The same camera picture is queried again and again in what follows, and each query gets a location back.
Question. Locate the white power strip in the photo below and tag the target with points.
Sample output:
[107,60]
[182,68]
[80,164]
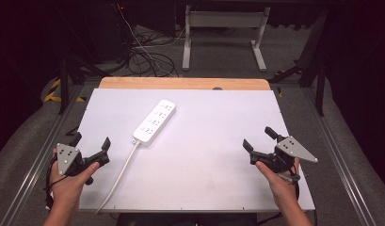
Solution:
[154,123]

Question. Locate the white metal stand frame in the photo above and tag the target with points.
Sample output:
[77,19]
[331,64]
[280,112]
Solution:
[224,20]

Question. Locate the yellow black hazard tape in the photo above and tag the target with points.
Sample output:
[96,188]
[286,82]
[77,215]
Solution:
[53,94]

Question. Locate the person's left hand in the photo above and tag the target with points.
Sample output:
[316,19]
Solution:
[67,188]

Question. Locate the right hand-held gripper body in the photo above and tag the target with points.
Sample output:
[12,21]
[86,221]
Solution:
[290,149]

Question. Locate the metal floor rail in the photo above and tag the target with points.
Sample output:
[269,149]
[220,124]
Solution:
[39,163]
[340,169]

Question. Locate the white table board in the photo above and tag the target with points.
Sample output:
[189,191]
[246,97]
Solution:
[212,147]

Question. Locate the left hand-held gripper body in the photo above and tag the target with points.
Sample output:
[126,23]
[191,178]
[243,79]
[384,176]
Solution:
[67,157]

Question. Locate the person's right hand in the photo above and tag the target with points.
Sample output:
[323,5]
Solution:
[279,185]

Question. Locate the black metal stand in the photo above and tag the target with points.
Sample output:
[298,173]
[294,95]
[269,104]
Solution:
[320,88]
[64,84]

